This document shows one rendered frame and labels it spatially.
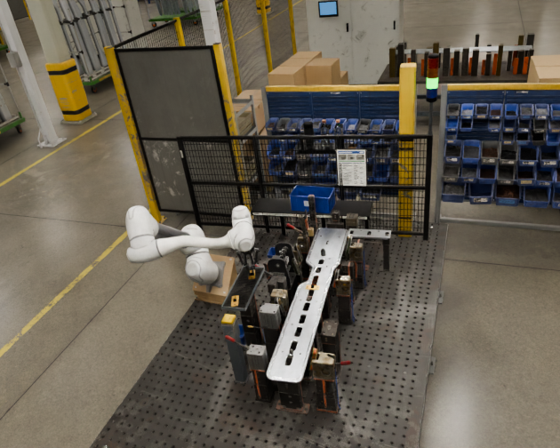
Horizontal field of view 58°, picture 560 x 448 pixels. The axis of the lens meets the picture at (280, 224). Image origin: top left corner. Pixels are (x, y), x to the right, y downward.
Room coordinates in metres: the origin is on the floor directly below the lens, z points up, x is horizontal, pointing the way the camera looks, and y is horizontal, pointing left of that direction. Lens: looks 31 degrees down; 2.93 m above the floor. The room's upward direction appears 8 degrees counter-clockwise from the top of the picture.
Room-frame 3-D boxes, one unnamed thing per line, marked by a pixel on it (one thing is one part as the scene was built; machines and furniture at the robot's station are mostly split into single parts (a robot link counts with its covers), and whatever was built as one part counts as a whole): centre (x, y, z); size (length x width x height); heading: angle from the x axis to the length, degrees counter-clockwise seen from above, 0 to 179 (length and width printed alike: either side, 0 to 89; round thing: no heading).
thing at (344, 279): (2.38, -0.33, 0.87); 0.12 x 0.09 x 0.35; 71
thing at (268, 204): (3.29, -0.25, 1.01); 0.90 x 0.22 x 0.03; 71
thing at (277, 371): (2.36, -0.14, 1.00); 1.38 x 0.22 x 0.02; 161
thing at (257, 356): (1.88, 0.21, 0.88); 0.11 x 0.10 x 0.36; 71
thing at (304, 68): (7.40, -0.73, 0.52); 1.20 x 0.80 x 1.05; 153
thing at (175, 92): (4.99, 0.87, 1.00); 1.34 x 0.14 x 2.00; 66
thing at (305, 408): (1.78, 0.06, 0.84); 0.18 x 0.06 x 0.29; 71
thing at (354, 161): (3.31, -0.57, 1.30); 0.23 x 0.02 x 0.31; 71
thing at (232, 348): (2.03, 0.33, 0.92); 0.08 x 0.08 x 0.44; 71
